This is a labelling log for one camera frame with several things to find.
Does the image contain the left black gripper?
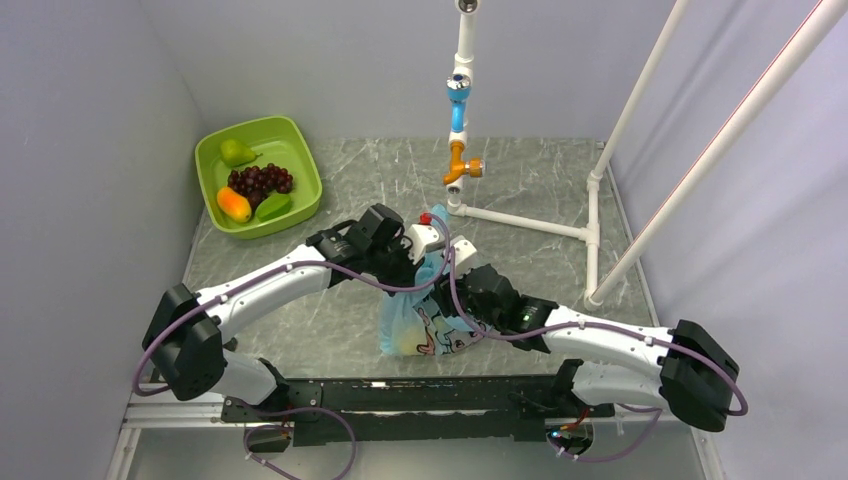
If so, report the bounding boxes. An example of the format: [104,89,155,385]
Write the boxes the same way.
[366,234,426,298]

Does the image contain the blue printed plastic bag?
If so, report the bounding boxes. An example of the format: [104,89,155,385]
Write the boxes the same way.
[378,205,482,356]

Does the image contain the green fake fruit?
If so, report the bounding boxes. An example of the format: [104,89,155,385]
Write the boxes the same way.
[255,193,292,222]

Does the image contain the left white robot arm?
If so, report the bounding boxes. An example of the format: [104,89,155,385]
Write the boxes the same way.
[142,204,445,420]

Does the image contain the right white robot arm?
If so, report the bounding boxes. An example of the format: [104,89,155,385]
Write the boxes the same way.
[447,265,750,432]

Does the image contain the dark red fake grapes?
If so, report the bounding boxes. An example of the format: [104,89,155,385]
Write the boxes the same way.
[227,164,294,211]

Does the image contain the orange fake mango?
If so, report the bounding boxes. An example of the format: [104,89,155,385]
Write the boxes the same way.
[216,186,253,224]

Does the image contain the green fake pear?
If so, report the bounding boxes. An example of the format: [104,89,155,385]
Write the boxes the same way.
[219,138,259,168]

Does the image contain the green plastic tray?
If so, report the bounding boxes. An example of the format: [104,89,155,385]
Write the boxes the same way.
[195,116,323,239]

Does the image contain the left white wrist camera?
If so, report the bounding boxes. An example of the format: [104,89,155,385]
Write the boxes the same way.
[404,213,445,265]

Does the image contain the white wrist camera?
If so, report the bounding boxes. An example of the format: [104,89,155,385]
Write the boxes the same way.
[404,213,445,265]
[451,235,481,277]

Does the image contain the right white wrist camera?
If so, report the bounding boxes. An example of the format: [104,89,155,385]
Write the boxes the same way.
[451,235,481,277]

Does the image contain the white pvc pipe frame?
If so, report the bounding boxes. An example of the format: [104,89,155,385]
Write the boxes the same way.
[471,1,847,318]

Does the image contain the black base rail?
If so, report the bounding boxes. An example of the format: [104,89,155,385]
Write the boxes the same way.
[221,375,615,447]

